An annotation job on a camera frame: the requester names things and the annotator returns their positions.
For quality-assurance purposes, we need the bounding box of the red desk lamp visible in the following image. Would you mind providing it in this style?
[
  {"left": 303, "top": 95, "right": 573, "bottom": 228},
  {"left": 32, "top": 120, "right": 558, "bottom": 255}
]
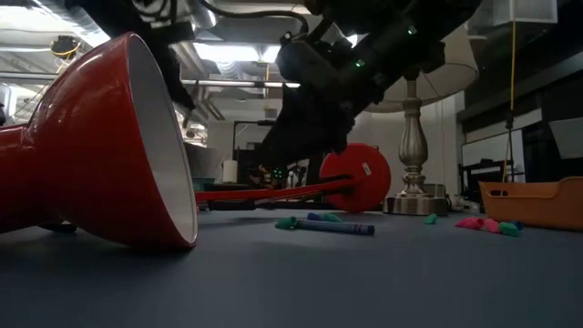
[{"left": 0, "top": 31, "right": 393, "bottom": 251}]

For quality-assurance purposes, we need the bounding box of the black chair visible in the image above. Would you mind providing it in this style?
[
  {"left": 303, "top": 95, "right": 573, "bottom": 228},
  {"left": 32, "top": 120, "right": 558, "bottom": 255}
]
[
  {"left": 236, "top": 149, "right": 264, "bottom": 187},
  {"left": 307, "top": 154, "right": 325, "bottom": 186}
]

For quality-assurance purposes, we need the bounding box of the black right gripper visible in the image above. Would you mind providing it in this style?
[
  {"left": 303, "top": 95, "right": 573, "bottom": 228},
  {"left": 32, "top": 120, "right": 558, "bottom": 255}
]
[{"left": 261, "top": 0, "right": 456, "bottom": 170}]

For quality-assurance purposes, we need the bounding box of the grey flat panel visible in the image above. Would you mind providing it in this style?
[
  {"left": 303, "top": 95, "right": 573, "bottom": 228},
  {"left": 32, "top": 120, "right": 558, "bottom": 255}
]
[{"left": 548, "top": 117, "right": 583, "bottom": 160}]

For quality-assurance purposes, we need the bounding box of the black metal frame stand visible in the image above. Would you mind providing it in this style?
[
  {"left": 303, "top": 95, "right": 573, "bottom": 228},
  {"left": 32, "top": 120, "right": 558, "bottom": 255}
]
[{"left": 231, "top": 118, "right": 277, "bottom": 161}]

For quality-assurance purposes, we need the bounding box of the yellow black hanging reel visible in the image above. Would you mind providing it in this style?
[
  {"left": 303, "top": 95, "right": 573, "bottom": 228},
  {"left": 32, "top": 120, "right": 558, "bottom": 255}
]
[{"left": 48, "top": 35, "right": 83, "bottom": 60}]

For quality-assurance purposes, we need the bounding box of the white hanging box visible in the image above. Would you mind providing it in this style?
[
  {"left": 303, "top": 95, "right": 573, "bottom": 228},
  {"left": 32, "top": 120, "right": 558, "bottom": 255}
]
[{"left": 491, "top": 0, "right": 559, "bottom": 26}]

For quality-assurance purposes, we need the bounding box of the blue crayon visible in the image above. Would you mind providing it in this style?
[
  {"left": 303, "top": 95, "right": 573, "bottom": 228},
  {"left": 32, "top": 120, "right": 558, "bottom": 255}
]
[{"left": 295, "top": 218, "right": 376, "bottom": 237}]

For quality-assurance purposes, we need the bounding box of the yellow hanging cord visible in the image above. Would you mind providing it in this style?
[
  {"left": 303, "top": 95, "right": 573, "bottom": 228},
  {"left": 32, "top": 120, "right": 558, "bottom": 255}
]
[{"left": 500, "top": 20, "right": 518, "bottom": 183}]

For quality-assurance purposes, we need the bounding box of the white shade silver table lamp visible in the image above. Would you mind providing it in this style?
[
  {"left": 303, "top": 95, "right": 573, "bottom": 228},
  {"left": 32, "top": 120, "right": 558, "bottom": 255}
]
[{"left": 363, "top": 26, "right": 480, "bottom": 217}]

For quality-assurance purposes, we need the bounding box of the white paper roll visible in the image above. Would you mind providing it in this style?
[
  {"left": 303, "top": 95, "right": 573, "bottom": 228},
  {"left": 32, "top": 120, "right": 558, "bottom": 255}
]
[{"left": 222, "top": 159, "right": 240, "bottom": 184}]

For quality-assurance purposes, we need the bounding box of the silver ventilation duct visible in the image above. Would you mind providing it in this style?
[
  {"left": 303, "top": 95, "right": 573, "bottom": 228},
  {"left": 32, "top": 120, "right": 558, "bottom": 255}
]
[{"left": 190, "top": 0, "right": 220, "bottom": 30}]

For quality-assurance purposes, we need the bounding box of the black desk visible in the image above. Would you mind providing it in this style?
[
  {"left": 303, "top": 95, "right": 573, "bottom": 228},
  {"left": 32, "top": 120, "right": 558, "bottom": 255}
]
[{"left": 456, "top": 158, "right": 516, "bottom": 205}]

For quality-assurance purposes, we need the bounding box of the long ceiling light fixture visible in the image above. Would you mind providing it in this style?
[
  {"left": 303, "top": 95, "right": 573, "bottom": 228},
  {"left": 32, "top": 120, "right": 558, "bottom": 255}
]
[{"left": 180, "top": 79, "right": 302, "bottom": 89}]

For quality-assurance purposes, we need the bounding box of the orange cardboard tray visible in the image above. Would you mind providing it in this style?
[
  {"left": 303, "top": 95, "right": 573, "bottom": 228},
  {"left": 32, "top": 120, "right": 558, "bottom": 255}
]
[{"left": 479, "top": 176, "right": 583, "bottom": 231}]

